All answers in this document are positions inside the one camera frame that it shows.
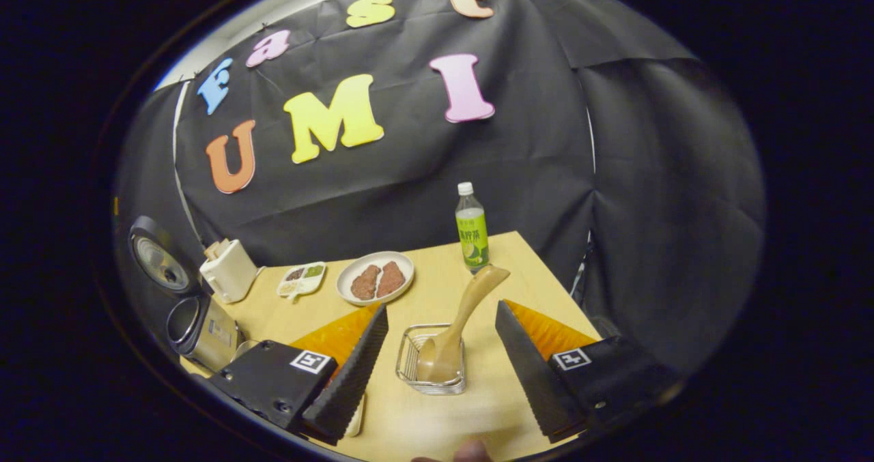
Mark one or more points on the brown meat piece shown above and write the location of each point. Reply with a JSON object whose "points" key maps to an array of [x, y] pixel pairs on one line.
{"points": [[365, 283], [391, 279]]}

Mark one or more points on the clear chopstick holder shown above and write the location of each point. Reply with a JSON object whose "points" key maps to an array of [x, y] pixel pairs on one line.
{"points": [[410, 359]]}

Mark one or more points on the white toaster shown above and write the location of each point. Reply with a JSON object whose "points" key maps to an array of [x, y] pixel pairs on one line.
{"points": [[229, 274]]}

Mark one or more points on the white round plate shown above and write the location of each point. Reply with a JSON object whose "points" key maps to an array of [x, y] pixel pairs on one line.
{"points": [[375, 261]]}

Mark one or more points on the wooden spoon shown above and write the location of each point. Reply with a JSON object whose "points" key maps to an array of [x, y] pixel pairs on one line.
{"points": [[471, 305]]}

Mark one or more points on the green tea bottle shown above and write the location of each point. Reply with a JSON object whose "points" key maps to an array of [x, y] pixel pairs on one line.
{"points": [[472, 233]]}

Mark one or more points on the white divided snack dish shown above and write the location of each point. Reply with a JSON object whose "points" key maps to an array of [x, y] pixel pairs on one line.
{"points": [[302, 279]]}

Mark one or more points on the dark grey rice cooker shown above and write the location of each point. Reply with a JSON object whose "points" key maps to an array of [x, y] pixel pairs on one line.
{"points": [[205, 336]]}

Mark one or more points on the toast slice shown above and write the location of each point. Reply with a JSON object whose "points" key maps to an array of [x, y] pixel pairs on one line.
{"points": [[217, 248]]}

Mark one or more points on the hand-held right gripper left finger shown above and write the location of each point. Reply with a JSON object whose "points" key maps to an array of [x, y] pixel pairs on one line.
{"points": [[348, 380]]}

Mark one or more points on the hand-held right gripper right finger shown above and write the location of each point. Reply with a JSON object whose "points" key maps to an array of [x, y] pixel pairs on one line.
{"points": [[529, 380]]}

